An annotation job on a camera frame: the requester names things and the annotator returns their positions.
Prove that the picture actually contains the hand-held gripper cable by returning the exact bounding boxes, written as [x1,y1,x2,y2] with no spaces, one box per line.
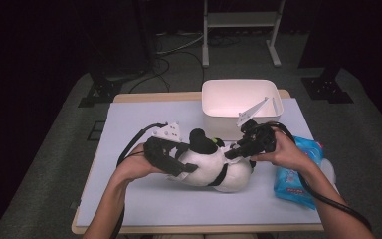
[262,121,372,232]
[110,122,168,239]

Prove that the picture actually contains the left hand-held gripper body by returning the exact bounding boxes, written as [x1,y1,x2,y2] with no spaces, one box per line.
[142,121,190,177]

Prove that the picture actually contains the white metal stand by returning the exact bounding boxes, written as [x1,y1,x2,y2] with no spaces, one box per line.
[202,0,287,69]

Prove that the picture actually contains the grey floor cable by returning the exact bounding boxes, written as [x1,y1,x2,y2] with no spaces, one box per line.
[155,31,204,56]

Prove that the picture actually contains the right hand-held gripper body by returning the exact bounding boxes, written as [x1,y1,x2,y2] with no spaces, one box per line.
[236,97,277,155]

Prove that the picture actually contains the left hand-held gripper cable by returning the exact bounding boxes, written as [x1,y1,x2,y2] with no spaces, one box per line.
[110,122,168,239]

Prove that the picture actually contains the blue wet wipe packet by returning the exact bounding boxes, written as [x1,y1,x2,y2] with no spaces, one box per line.
[273,135,324,211]

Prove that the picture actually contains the right hand-held gripper cable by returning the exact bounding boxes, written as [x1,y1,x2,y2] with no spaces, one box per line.
[262,121,372,232]

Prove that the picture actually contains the panda plush toy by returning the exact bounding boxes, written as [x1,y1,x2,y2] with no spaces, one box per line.
[167,127,257,193]

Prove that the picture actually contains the person's right hand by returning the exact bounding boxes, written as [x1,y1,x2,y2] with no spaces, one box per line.
[250,127,312,172]

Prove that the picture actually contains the person's left hand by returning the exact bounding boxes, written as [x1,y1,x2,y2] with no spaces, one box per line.
[112,142,165,183]

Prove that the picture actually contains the white plastic bin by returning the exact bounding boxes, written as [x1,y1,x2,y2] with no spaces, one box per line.
[201,78,285,142]

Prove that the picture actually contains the black floor cables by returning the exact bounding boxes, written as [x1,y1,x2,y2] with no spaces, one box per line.
[127,49,207,94]

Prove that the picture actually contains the white table mat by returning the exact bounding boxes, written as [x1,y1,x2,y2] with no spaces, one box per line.
[76,98,324,228]

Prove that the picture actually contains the black stand base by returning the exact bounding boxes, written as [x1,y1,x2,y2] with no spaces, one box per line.
[300,68,354,105]
[78,71,123,108]

